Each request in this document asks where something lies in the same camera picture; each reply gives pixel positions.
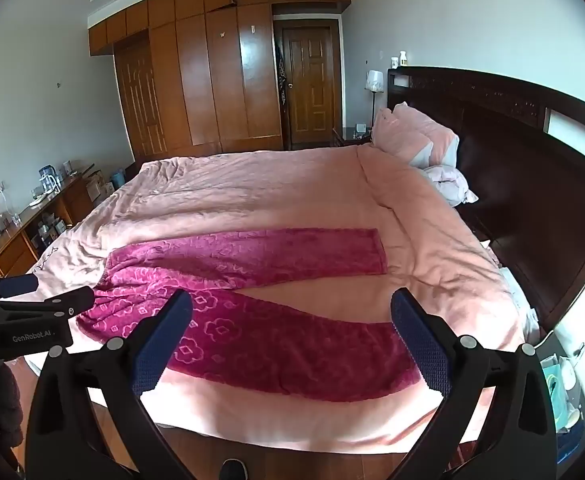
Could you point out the blue cup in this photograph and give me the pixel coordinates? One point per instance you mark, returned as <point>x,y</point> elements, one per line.
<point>117,180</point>

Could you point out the white shade floor lamp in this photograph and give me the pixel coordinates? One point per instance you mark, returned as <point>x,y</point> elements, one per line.
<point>374,80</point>

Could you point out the wooden desk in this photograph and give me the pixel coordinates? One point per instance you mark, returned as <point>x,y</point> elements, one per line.
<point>17,250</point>

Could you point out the cardboard box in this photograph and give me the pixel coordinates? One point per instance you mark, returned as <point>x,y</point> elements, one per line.
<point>95,185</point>

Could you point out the cluttered bedside table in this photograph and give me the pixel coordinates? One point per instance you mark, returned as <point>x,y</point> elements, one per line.
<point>562,385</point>

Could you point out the dark wooden headboard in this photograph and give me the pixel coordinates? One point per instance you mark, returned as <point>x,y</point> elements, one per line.
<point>522,185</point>

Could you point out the brown wooden door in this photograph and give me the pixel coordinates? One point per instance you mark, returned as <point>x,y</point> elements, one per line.
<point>312,85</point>

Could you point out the brown wooden wardrobe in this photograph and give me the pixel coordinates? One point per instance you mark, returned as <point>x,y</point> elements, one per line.
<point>212,85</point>

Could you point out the pale crumpled quilt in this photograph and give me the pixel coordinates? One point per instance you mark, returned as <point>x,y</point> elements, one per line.
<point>447,182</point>

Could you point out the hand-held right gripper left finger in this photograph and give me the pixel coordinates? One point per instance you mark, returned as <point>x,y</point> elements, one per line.
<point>162,345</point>

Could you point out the glass kettle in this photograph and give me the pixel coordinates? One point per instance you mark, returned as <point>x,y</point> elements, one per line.
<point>47,180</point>

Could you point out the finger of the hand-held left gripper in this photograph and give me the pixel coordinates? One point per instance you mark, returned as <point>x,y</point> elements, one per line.
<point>17,285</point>
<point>67,305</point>

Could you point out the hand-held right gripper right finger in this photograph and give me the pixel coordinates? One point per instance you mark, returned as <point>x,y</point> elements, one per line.
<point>422,345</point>

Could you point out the dark nightstand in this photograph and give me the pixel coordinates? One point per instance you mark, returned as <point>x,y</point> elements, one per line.
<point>347,137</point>

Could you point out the pink blanket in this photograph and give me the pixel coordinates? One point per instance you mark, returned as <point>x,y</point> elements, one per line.
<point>272,195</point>

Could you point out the magenta fleece pants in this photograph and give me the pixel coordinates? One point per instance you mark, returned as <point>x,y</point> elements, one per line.
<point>272,340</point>

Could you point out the person's dark shoe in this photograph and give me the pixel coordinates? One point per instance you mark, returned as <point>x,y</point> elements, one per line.
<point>232,469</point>

